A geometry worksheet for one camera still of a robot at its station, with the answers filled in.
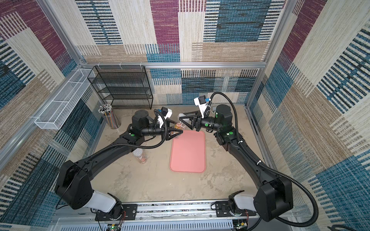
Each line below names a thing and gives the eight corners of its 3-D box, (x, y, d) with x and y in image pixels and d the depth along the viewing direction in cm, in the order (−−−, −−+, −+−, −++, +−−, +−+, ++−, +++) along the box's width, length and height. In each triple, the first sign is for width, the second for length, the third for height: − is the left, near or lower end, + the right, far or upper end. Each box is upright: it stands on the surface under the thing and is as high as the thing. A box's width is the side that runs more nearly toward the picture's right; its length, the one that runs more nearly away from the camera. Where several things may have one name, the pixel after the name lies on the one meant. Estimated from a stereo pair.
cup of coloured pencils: (109, 129, 109) (97, 112, 95) (112, 121, 114) (101, 103, 99) (119, 129, 109) (108, 112, 94) (122, 121, 114) (112, 103, 99)
